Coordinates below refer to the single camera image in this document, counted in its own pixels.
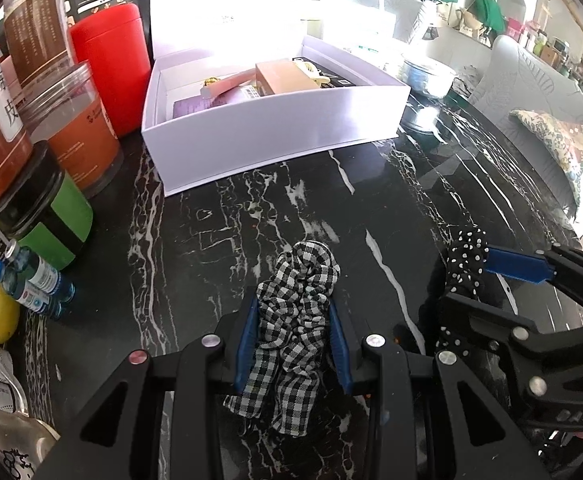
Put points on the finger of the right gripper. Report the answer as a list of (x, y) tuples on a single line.
[(559, 266), (457, 329)]

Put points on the white open gift box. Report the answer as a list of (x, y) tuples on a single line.
[(218, 142)]

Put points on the grey leaf pattern chair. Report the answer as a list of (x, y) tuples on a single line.
[(517, 80)]

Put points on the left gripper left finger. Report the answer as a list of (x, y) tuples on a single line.
[(117, 434)]

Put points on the tan box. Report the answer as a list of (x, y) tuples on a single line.
[(282, 77)]

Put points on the small blue bottle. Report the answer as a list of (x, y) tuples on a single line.
[(27, 294), (37, 271)]

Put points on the clear jar orange contents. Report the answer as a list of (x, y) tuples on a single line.
[(66, 111)]

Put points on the cream hair claw clip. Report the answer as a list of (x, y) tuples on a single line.
[(311, 71)]

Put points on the black polka dot scrunchie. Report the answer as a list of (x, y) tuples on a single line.
[(464, 258)]

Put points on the black Puco pack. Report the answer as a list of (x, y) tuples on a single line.
[(337, 81)]

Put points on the tall jar brown label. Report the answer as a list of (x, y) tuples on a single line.
[(37, 38)]

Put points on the black white gingham scrunchie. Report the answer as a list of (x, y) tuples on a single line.
[(293, 318)]

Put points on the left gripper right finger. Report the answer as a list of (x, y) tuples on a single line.
[(430, 416)]

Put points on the metal bowl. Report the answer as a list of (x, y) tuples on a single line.
[(428, 77)]

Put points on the green label black jar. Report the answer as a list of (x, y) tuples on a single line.
[(44, 209)]

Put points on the red canister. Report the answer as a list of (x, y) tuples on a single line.
[(112, 42)]

